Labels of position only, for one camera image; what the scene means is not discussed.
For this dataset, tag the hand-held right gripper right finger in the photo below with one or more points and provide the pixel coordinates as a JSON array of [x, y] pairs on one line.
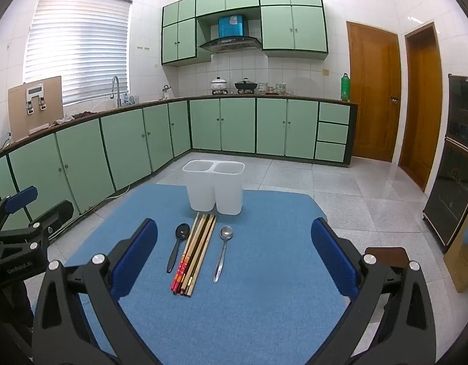
[[332, 258]]

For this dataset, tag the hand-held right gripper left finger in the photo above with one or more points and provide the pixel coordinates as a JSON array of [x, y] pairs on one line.
[[139, 258]]

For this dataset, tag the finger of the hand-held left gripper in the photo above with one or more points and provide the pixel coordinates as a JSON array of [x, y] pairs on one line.
[[57, 213], [21, 199]]

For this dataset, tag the black plastic spoon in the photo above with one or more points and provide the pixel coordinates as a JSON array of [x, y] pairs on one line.
[[182, 232]]

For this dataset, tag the bundle of wooden chopsticks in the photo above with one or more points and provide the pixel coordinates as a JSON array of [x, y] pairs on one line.
[[197, 251]]

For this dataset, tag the metal spoon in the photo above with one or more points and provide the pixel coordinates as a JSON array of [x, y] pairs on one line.
[[226, 232]]

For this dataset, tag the white double utensil holder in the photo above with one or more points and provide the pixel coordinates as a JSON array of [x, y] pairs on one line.
[[226, 194]]

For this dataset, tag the brown wooden stool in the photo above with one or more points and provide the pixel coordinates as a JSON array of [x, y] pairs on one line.
[[389, 253]]

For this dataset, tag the blue table mat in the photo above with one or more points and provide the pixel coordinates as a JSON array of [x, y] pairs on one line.
[[256, 292]]

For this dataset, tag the brown cardboard box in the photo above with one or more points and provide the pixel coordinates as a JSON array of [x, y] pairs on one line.
[[17, 114]]

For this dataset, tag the dark rag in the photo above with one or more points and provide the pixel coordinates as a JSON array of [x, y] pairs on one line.
[[81, 115]]

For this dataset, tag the cardboard sheet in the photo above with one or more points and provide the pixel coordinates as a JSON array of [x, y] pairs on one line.
[[464, 262]]

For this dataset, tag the metal kitchen faucet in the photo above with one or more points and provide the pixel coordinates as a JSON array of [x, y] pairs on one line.
[[118, 95]]

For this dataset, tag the bottles beside sink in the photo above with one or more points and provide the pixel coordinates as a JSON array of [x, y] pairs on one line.
[[130, 100]]

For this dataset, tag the black glass-front cabinet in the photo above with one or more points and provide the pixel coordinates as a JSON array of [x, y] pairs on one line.
[[454, 167]]

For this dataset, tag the white window blind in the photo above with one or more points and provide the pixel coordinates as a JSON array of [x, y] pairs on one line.
[[78, 45]]

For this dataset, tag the green base kitchen cabinets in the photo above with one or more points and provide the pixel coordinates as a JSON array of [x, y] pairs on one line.
[[237, 125]]

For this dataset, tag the closed wooden door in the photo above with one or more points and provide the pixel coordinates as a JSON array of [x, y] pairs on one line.
[[370, 95]]

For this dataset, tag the green plastic bottle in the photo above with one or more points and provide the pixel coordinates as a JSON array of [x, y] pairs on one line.
[[345, 89]]

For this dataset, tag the glass jar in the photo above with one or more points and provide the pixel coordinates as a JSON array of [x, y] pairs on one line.
[[280, 88]]

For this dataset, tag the stack of bowls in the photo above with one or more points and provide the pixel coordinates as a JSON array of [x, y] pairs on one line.
[[262, 87]]

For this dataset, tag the white cooking pot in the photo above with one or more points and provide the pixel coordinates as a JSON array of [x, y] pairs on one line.
[[219, 84]]

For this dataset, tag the black wok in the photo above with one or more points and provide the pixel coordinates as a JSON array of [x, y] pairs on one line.
[[245, 84]]

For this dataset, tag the blue range hood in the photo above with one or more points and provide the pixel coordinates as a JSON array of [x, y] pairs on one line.
[[230, 43]]

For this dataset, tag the blue hood chimney cover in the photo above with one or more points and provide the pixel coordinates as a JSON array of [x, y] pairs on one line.
[[232, 26]]

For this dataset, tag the wooden door with frame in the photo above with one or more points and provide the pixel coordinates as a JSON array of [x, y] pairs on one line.
[[420, 121]]

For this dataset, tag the green upper wall cabinets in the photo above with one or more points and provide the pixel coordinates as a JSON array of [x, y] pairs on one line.
[[279, 26]]

